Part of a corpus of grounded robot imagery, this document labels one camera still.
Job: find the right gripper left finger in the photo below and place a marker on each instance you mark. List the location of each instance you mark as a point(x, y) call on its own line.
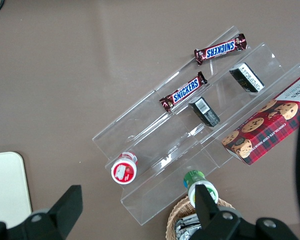
point(65, 207)

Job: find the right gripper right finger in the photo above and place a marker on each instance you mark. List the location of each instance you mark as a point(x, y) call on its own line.
point(205, 207)

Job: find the light wicker basket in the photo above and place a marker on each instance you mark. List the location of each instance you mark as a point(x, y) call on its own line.
point(173, 220)

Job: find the cream plastic tray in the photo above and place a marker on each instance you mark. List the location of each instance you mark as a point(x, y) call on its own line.
point(7, 187)

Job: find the foil wrapped pack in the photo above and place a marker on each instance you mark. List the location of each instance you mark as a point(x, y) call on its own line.
point(185, 230)

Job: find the green lidded yogurt cup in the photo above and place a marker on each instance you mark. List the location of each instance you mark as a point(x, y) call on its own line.
point(192, 178)

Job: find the red lidded yogurt cup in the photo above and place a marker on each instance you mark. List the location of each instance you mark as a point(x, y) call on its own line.
point(123, 171)

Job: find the small black carton box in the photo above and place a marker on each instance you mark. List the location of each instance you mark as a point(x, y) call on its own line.
point(205, 113)
point(247, 78)

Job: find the red tartan shortbread cookie box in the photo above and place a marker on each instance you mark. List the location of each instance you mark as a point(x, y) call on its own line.
point(265, 135)

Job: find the clear acrylic stepped display stand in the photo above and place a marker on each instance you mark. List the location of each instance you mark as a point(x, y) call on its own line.
point(140, 125)

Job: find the Snickers chocolate bar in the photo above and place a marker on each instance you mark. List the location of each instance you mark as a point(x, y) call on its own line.
point(220, 50)
point(185, 92)

